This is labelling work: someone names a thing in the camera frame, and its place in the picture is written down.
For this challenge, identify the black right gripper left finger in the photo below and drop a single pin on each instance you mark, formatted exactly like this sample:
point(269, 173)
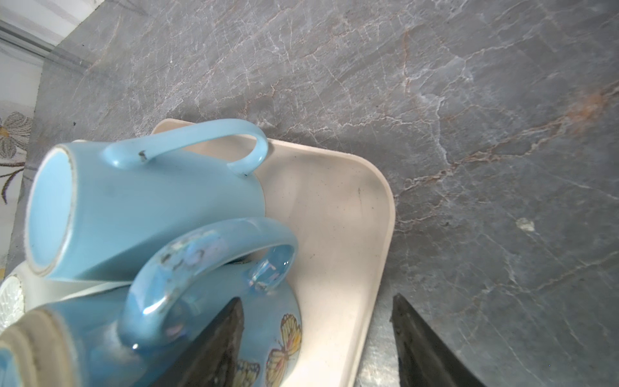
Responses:
point(211, 359)

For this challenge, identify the plain light blue mug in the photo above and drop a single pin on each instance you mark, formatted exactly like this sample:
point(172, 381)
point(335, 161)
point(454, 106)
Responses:
point(98, 211)

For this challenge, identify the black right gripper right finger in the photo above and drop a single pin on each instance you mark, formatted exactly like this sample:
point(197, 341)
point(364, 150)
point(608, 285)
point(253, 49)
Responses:
point(423, 358)

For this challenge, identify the blue butterfly mug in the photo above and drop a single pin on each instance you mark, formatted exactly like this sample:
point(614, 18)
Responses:
point(131, 335)

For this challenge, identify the cream plastic tray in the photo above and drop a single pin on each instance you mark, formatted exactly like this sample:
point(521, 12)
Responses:
point(341, 210)

